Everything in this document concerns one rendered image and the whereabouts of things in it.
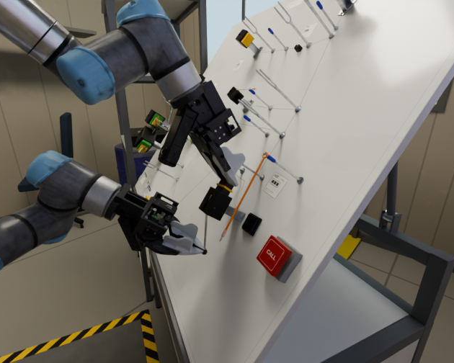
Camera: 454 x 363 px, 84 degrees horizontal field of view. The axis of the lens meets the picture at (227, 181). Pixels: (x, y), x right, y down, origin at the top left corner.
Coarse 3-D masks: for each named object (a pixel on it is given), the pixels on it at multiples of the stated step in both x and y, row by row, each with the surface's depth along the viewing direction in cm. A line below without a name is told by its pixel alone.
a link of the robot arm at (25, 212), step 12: (36, 204) 49; (24, 216) 45; (36, 216) 47; (48, 216) 48; (60, 216) 50; (72, 216) 52; (36, 228) 46; (48, 228) 48; (60, 228) 51; (48, 240) 52; (60, 240) 54
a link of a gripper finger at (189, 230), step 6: (174, 222) 54; (174, 228) 55; (180, 228) 55; (186, 228) 55; (192, 228) 54; (174, 234) 55; (180, 234) 55; (186, 234) 56; (192, 234) 55; (192, 240) 56; (198, 240) 57; (198, 246) 56
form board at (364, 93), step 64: (320, 0) 76; (384, 0) 54; (448, 0) 42; (256, 64) 90; (320, 64) 61; (384, 64) 46; (448, 64) 37; (256, 128) 70; (320, 128) 51; (384, 128) 41; (192, 192) 82; (256, 192) 58; (320, 192) 44; (192, 256) 66; (256, 256) 49; (320, 256) 39; (192, 320) 55; (256, 320) 43
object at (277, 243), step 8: (272, 240) 43; (264, 248) 44; (272, 248) 42; (280, 248) 41; (288, 248) 41; (264, 256) 43; (272, 256) 42; (280, 256) 40; (288, 256) 40; (264, 264) 42; (272, 264) 41; (280, 264) 40; (272, 272) 40
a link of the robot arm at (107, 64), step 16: (112, 32) 38; (128, 32) 38; (80, 48) 35; (96, 48) 36; (112, 48) 36; (128, 48) 37; (64, 64) 34; (80, 64) 34; (96, 64) 35; (112, 64) 36; (128, 64) 38; (144, 64) 40; (64, 80) 38; (80, 80) 35; (96, 80) 36; (112, 80) 37; (128, 80) 40; (80, 96) 38; (96, 96) 37
